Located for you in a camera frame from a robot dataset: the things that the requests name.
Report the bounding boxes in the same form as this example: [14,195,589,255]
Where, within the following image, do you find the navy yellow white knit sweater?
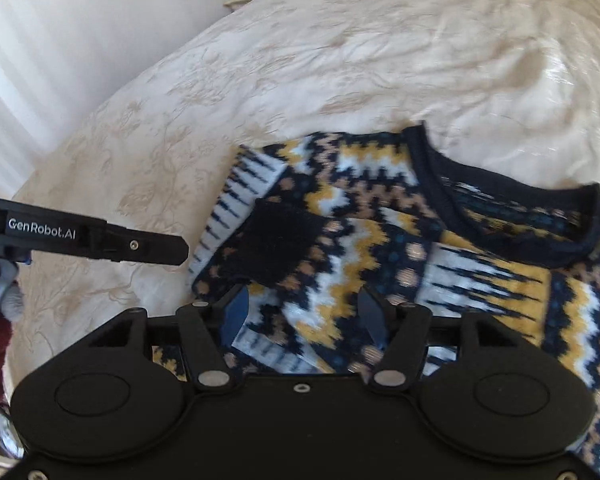
[189,125,600,474]

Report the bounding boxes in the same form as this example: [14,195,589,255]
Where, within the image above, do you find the cream embroidered bedspread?
[4,0,600,411]

